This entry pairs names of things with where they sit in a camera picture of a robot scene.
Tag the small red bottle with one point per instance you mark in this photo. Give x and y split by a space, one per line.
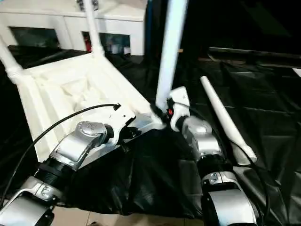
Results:
87 43

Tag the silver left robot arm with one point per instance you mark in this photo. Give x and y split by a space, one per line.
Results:
70 150

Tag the white plastic table leg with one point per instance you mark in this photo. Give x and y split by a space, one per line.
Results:
9 61
221 113
93 28
171 47

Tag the glossy black mat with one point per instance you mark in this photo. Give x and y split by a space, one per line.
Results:
273 122

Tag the grey metal clutter object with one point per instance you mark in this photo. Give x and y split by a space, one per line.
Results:
89 4

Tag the white plastic table top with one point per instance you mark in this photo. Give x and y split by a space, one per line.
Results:
61 89

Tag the white cabinet with glass doors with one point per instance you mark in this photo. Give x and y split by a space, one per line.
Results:
47 21

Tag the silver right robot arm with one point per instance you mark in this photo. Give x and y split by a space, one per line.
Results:
207 150

